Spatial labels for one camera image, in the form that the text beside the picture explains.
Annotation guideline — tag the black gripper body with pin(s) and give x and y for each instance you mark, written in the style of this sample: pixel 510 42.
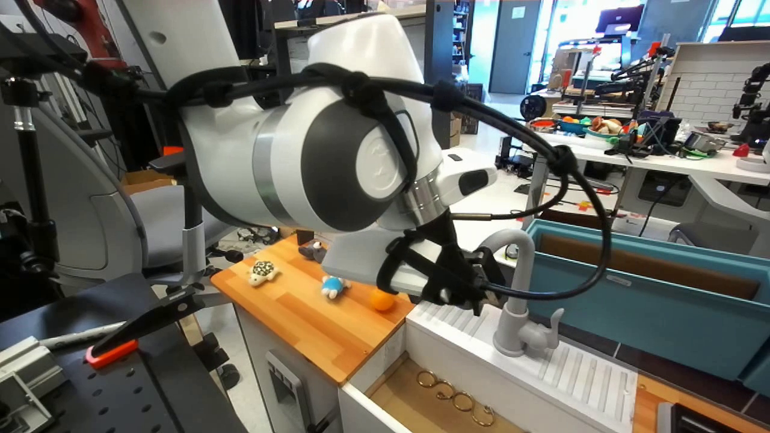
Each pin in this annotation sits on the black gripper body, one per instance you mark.
pixel 430 265

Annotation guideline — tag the grey toy tap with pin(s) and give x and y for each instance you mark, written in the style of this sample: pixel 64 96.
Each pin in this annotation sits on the grey toy tap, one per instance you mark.
pixel 516 332

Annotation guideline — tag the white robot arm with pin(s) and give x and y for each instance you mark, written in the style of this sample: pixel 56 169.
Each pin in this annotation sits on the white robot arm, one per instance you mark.
pixel 329 151

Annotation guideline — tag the orange toy fruit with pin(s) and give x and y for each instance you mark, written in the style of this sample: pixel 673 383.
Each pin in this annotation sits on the orange toy fruit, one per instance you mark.
pixel 380 302

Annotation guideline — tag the white toy sink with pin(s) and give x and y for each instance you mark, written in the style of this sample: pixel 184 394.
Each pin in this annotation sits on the white toy sink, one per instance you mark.
pixel 571 394

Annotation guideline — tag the white blue toy rabbit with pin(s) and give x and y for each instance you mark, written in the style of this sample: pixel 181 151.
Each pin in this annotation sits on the white blue toy rabbit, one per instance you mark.
pixel 332 288

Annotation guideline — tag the wooden toy kitchen counter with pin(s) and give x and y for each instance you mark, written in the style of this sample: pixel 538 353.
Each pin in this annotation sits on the wooden toy kitchen counter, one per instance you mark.
pixel 303 350

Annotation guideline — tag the toy turtle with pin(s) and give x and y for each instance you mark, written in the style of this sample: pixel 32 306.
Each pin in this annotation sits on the toy turtle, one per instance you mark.
pixel 264 270

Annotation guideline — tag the black orange clamp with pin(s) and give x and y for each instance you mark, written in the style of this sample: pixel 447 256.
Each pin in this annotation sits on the black orange clamp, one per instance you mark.
pixel 125 341

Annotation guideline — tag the cluttered white workbench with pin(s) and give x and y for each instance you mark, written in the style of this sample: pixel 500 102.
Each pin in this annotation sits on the cluttered white workbench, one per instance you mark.
pixel 702 84

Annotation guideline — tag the teal wall shelf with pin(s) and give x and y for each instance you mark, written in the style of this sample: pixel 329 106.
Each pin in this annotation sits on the teal wall shelf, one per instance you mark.
pixel 697 306

